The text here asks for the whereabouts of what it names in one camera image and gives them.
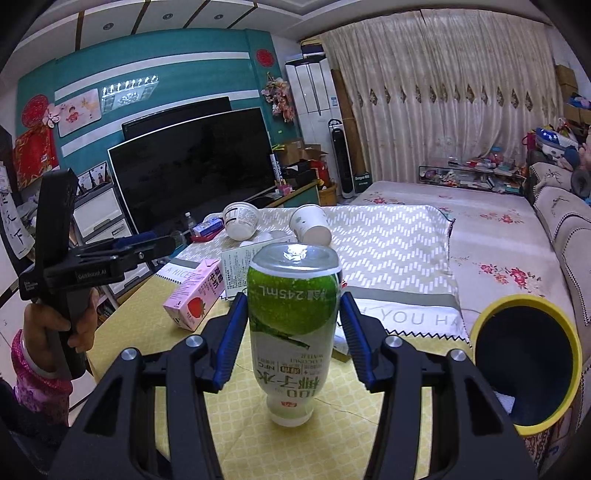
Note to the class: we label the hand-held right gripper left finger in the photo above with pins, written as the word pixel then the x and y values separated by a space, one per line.
pixel 231 341

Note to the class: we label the calligraphy paper sheet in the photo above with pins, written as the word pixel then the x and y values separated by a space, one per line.
pixel 18 226

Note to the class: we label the yellow checked tablecloth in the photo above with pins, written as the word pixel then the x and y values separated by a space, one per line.
pixel 138 341

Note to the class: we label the white drawer cabinet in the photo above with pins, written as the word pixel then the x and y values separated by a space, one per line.
pixel 97 207

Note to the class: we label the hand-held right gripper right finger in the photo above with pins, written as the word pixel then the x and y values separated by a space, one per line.
pixel 358 344

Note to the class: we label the grey neck pillow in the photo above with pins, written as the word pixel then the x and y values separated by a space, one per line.
pixel 581 182

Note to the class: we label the smaller black television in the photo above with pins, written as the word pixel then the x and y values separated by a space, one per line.
pixel 175 115

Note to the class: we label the white printed bowl cup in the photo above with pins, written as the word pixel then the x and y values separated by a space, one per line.
pixel 240 221

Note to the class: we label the yellow rim waste bin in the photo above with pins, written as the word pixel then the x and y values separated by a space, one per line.
pixel 521 369

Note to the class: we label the glass side table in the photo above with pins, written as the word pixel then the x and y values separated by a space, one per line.
pixel 461 173

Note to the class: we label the wicker basket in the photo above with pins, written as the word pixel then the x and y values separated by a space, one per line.
pixel 328 194

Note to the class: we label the white tower fan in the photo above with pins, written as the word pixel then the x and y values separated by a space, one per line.
pixel 341 157

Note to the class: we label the green television cabinet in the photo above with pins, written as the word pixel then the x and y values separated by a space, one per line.
pixel 300 196

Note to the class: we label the green label plastic bottle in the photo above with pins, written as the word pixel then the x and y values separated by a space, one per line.
pixel 291 332

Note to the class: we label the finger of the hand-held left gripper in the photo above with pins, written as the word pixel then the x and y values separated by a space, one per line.
pixel 136 240
pixel 161 247

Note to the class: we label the small clear bottle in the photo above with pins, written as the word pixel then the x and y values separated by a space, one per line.
pixel 188 224

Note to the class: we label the red gift bag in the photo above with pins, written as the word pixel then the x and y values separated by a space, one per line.
pixel 34 154

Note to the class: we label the white printed paper box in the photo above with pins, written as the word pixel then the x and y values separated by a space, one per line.
pixel 235 272

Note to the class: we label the blue star print bag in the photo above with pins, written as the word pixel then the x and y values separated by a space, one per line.
pixel 554 143

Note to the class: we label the brown cardboard boxes stack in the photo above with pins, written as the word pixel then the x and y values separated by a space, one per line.
pixel 570 92

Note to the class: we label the red fire extinguisher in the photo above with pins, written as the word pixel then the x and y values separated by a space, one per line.
pixel 320 173

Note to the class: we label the floral cream bed sheet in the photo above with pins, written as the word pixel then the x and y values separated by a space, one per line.
pixel 489 230

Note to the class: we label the white paper cup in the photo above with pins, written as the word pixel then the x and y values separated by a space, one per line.
pixel 311 228

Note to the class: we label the open cardboard box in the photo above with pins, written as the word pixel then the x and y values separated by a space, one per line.
pixel 298 154

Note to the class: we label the large black television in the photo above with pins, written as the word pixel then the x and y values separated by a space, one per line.
pixel 194 166

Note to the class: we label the beige sofa with covers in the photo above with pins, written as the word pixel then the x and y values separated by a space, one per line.
pixel 568 230

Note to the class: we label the cream patterned curtain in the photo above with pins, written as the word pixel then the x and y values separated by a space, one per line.
pixel 438 92

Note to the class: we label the pink cartoon wall picture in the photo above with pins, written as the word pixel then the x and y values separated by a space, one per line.
pixel 78 110

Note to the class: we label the chevron print tablecloth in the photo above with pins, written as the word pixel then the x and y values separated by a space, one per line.
pixel 392 258

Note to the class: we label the framed photos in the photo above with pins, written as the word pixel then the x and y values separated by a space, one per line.
pixel 92 177

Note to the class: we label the blue snack packet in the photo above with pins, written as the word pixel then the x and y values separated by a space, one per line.
pixel 207 227

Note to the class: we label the pink milk carton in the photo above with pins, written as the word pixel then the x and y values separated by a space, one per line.
pixel 194 300

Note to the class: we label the red round paper cutting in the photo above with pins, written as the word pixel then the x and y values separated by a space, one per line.
pixel 264 57
pixel 35 110

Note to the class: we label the person's left hand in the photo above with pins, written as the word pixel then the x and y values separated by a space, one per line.
pixel 41 332

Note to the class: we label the white standing air conditioner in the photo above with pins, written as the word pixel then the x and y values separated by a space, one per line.
pixel 314 101

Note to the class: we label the artificial flower bunch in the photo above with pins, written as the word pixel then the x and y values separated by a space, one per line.
pixel 279 99

